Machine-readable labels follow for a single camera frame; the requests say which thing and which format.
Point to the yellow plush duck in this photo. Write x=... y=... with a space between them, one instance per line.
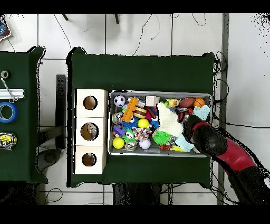
x=173 y=103

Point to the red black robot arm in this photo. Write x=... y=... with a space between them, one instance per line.
x=211 y=141

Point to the wooden box with three holes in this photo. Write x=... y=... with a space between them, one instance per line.
x=101 y=105

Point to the clear mesh bin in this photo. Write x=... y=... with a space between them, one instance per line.
x=147 y=153

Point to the small cluttered tray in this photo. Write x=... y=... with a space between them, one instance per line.
x=5 y=33

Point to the toy burger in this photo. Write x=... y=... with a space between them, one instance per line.
x=141 y=113

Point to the yellow ball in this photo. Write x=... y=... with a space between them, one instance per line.
x=118 y=143
x=143 y=123

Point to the plain wooden block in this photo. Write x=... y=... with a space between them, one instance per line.
x=152 y=100

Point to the purple toy block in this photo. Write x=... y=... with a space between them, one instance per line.
x=118 y=130

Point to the cream knitted cloth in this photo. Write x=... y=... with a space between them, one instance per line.
x=168 y=120

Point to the dark green tablecloth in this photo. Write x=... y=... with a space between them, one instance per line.
x=147 y=74
x=25 y=158

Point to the silver-topped soda can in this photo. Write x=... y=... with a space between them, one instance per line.
x=181 y=115

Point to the mint green knitted cloth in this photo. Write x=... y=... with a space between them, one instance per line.
x=202 y=112

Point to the dark metal leg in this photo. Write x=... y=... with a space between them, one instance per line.
x=117 y=19
x=65 y=17

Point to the blue tape roll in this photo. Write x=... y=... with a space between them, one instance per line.
x=14 y=112

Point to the metal scissors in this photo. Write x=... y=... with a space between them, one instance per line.
x=8 y=90

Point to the yellow tape measure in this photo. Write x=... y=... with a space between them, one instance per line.
x=6 y=139

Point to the small grey tape roll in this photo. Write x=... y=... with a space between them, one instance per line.
x=4 y=74

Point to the aluminium rail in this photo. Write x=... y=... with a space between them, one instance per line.
x=19 y=93

